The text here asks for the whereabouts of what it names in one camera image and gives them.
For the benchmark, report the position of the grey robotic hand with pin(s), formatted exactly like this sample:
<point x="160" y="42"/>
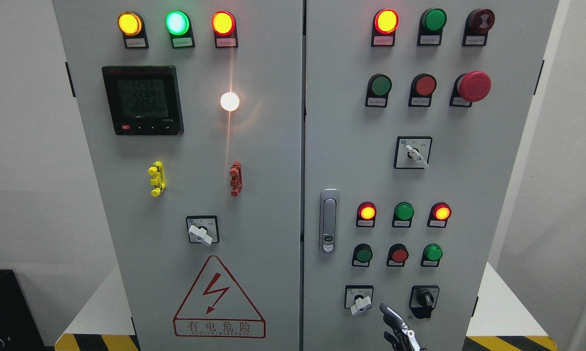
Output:
<point x="402" y="338"/>

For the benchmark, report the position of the silver door handle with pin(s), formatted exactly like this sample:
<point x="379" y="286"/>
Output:
<point x="328" y="205"/>

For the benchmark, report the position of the grey right cabinet door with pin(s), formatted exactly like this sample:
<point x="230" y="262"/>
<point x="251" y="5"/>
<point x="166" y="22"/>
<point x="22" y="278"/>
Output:
<point x="351" y="148"/>

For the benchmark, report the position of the grey cabinet door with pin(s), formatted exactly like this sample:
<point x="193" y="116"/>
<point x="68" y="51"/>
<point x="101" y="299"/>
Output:
<point x="351" y="148"/>
<point x="259" y="229"/>

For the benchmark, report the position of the grey left cabinet door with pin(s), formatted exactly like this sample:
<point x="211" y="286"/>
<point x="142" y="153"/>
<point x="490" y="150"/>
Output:
<point x="259" y="229"/>

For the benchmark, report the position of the red-orange indicator light left door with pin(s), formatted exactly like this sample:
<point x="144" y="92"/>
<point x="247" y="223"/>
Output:
<point x="224" y="27"/>

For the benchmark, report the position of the red push button lower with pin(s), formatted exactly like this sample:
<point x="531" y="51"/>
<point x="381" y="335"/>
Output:
<point x="397" y="255"/>

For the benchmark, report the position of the red push button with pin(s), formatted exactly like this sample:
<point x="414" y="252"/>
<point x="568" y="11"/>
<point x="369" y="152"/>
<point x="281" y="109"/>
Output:
<point x="421" y="89"/>
<point x="397" y="255"/>

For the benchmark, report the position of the green push button lower right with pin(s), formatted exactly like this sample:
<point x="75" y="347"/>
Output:
<point x="431" y="255"/>

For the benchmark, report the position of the green push button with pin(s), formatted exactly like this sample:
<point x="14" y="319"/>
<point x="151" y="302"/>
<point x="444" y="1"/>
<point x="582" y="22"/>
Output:
<point x="362" y="255"/>
<point x="431" y="255"/>
<point x="378" y="89"/>

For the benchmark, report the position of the green push button lower left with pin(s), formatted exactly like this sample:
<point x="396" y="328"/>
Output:
<point x="362" y="255"/>

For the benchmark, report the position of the white platform with hazard stripes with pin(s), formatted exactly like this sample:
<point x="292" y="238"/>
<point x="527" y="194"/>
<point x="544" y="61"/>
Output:
<point x="500" y="321"/>

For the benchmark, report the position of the green indicator middle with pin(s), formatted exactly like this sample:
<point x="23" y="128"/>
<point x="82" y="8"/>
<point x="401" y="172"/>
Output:
<point x="402" y="215"/>

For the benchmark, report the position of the red lit indicator middle right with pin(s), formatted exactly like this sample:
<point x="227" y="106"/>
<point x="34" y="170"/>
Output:
<point x="439" y="215"/>

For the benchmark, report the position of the red lit indicator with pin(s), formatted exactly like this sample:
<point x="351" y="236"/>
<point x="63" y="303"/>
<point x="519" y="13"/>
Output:
<point x="366" y="215"/>
<point x="439" y="215"/>
<point x="385" y="23"/>

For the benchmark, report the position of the red lit indicator middle left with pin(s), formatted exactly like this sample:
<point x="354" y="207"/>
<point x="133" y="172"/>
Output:
<point x="366" y="215"/>

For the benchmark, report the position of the red electric hazard warning sticker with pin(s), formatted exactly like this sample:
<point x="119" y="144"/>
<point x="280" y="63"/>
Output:
<point x="217" y="306"/>

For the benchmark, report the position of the red terminal connector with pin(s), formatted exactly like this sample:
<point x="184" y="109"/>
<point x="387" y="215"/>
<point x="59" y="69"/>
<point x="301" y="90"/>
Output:
<point x="236" y="181"/>

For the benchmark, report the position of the red push button upper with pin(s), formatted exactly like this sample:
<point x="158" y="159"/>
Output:
<point x="421" y="89"/>

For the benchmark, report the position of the green push button upper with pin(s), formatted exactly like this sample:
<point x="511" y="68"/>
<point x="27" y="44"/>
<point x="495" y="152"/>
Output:
<point x="378" y="89"/>

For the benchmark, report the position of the red emergency stop button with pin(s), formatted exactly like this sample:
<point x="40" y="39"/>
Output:
<point x="469" y="88"/>

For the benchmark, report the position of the white lit indicator light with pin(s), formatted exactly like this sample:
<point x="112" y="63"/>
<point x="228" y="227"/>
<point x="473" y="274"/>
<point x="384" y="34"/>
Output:
<point x="230" y="101"/>

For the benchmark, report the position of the yellow terminal connector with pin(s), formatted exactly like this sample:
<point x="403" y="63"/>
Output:
<point x="157" y="178"/>

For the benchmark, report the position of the red lit indicator top right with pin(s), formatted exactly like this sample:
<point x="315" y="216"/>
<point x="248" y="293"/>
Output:
<point x="385" y="23"/>

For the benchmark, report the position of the green indicator top right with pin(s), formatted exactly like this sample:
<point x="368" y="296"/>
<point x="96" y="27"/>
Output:
<point x="431" y="25"/>

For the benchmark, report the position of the dark red buzzer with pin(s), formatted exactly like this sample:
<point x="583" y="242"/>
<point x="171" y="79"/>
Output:
<point x="478" y="23"/>

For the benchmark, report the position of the black digital power meter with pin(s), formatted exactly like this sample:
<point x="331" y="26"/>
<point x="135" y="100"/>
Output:
<point x="143" y="100"/>

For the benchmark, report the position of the green lit indicator light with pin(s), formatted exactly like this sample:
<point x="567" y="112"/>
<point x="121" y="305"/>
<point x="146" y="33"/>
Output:
<point x="180" y="28"/>

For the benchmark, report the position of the black box lower left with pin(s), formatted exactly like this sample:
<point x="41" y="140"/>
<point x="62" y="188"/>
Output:
<point x="18" y="331"/>

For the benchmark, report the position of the yellow indicator light top left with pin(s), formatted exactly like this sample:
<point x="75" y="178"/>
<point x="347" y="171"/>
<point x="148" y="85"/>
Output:
<point x="132" y="27"/>

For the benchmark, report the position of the black selector switch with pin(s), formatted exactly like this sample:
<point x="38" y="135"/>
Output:
<point x="423" y="300"/>

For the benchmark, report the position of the lower white selector switch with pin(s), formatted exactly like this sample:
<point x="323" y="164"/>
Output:
<point x="358" y="298"/>

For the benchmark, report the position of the upper right white selector switch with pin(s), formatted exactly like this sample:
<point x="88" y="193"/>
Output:
<point x="412" y="152"/>

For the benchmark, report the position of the left door white selector switch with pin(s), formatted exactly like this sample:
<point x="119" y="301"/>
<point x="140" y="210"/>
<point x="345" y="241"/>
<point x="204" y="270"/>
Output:
<point x="203" y="229"/>

